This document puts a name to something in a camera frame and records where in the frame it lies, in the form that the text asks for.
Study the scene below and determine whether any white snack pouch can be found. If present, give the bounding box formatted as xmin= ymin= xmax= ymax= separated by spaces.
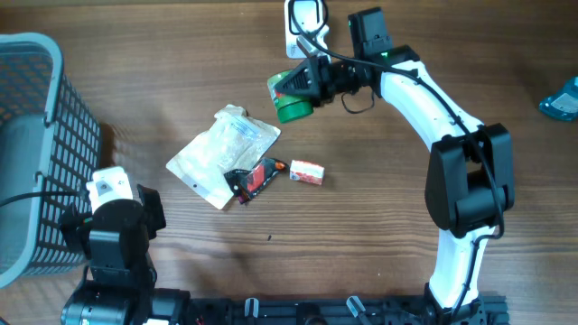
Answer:
xmin=166 ymin=105 xmax=281 ymax=209

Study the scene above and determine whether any grey plastic mesh basket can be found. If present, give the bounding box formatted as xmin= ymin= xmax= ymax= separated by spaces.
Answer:
xmin=1 ymin=32 xmax=102 ymax=287

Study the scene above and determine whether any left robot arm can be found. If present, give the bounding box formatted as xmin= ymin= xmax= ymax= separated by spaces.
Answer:
xmin=59 ymin=185 xmax=191 ymax=325

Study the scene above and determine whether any black camera cable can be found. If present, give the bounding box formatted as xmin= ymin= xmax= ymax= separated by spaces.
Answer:
xmin=286 ymin=0 xmax=507 ymax=317
xmin=0 ymin=190 xmax=89 ymax=209

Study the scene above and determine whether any white barcode scanner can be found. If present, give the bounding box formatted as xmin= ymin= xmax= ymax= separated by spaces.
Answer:
xmin=284 ymin=0 xmax=329 ymax=60

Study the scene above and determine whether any black left camera cable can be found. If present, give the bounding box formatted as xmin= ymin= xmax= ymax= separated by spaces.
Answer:
xmin=0 ymin=190 xmax=89 ymax=209

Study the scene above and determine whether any red Kleenex tissue pack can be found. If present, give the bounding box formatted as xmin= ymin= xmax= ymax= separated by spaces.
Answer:
xmin=290 ymin=160 xmax=325 ymax=185

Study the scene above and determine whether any black right camera cable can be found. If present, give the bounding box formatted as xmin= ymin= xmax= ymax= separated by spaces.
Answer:
xmin=286 ymin=0 xmax=507 ymax=317

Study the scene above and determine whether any dark red snack packet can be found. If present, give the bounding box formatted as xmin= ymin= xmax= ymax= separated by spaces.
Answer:
xmin=224 ymin=157 xmax=288 ymax=204

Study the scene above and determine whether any green lidded jar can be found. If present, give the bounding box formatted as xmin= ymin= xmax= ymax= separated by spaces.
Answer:
xmin=267 ymin=70 xmax=313 ymax=124

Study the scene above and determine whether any teal Listerine mouthwash bottle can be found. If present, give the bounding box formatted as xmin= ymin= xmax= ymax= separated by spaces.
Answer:
xmin=538 ymin=77 xmax=577 ymax=122

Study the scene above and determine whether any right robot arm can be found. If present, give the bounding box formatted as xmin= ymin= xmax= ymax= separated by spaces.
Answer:
xmin=268 ymin=1 xmax=515 ymax=324

